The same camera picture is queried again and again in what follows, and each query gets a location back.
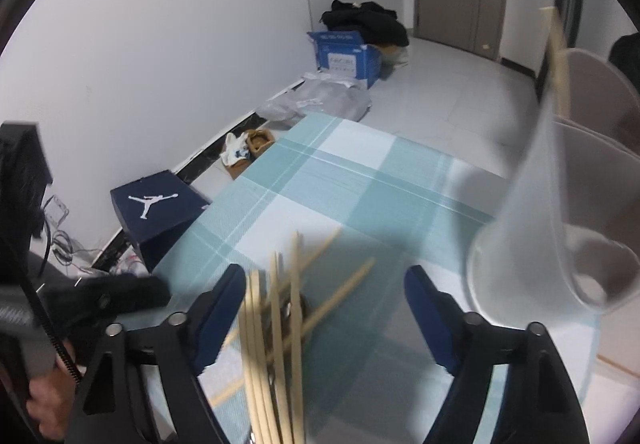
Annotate person's left hand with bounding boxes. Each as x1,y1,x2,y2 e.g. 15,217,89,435
26,356,83,441

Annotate brown slipper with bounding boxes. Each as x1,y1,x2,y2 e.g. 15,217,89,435
225,158,253,180
245,128,276,160

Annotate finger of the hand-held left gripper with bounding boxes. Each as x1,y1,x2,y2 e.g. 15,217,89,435
47,274,172,360

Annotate translucent white utensil holder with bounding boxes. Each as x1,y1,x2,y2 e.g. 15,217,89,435
467,48,640,331

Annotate tangled thin cables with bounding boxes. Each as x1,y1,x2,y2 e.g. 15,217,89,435
42,219,101,275

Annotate white patterned sock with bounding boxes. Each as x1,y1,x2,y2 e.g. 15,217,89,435
221,131,251,167

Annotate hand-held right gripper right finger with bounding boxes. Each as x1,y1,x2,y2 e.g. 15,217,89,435
404,265,591,444

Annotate navy shoe box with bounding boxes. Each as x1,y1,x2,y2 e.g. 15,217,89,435
110,169,211,275

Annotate wooden chopstick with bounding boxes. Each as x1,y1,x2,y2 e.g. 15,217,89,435
539,5,572,122

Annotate pile of black clothes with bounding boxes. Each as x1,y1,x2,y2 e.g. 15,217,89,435
320,0,411,47

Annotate white cabinet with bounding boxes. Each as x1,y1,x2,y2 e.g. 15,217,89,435
595,304,640,375

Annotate pile of wooden chopsticks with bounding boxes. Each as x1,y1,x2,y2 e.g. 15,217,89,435
207,229,377,444

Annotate beige bag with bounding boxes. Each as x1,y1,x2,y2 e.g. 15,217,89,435
375,43,411,72

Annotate wall socket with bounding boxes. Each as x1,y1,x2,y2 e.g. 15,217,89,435
42,195,68,225

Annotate teal checked tablecloth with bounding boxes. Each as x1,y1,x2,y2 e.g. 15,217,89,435
150,111,601,444

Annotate blue cardboard box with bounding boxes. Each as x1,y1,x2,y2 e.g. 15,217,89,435
306,30,383,90

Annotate grey plastic bag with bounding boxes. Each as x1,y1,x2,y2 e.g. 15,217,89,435
256,73,372,129

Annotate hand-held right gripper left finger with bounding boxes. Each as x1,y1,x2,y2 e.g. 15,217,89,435
65,263,248,444

